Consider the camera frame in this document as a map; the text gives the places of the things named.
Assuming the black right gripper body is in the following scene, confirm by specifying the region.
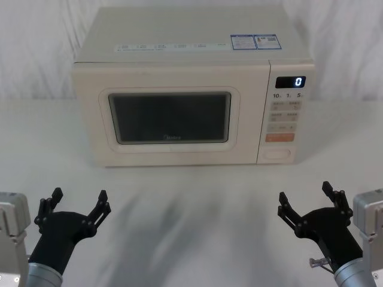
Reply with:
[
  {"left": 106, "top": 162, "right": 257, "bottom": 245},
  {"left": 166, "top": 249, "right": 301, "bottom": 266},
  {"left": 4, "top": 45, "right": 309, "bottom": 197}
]
[{"left": 294, "top": 207, "right": 364, "bottom": 270}]

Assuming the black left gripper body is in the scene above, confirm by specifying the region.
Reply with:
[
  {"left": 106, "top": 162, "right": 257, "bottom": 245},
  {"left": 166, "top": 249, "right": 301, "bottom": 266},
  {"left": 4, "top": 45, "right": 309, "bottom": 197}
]
[{"left": 28, "top": 210, "right": 97, "bottom": 276}]

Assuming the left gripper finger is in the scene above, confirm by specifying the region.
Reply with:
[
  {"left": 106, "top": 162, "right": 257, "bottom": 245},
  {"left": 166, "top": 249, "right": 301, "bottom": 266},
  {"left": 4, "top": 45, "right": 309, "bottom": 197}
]
[
  {"left": 79, "top": 189, "right": 112, "bottom": 239},
  {"left": 33, "top": 187, "right": 65, "bottom": 231}
]

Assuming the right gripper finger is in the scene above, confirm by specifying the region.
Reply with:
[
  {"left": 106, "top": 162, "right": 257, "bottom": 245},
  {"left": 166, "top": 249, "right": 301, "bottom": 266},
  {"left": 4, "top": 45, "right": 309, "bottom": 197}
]
[
  {"left": 277, "top": 191, "right": 309, "bottom": 239},
  {"left": 321, "top": 181, "right": 354, "bottom": 225}
]

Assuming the white table cloth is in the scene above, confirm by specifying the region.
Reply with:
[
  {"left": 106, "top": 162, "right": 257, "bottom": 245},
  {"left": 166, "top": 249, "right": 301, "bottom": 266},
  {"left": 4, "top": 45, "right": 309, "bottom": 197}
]
[{"left": 0, "top": 97, "right": 383, "bottom": 287}]

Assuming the oven control panel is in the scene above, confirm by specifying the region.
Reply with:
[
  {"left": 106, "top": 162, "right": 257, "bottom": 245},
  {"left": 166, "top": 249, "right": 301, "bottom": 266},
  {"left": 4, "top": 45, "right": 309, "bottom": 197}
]
[{"left": 256, "top": 59, "right": 317, "bottom": 166}]

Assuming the cream microwave oven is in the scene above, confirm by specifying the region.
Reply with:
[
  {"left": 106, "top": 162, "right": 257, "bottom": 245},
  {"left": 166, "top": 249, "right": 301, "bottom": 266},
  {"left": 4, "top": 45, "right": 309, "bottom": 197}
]
[{"left": 71, "top": 6, "right": 317, "bottom": 169}]

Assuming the white curtain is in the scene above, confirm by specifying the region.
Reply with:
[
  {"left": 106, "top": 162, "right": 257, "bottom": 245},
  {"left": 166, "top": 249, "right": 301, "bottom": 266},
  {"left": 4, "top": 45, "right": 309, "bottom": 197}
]
[{"left": 0, "top": 0, "right": 383, "bottom": 103}]

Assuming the thin cable with silver plug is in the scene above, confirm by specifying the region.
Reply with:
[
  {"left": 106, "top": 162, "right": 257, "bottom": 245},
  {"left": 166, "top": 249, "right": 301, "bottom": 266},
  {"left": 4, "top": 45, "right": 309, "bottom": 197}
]
[{"left": 309, "top": 258, "right": 338, "bottom": 274}]

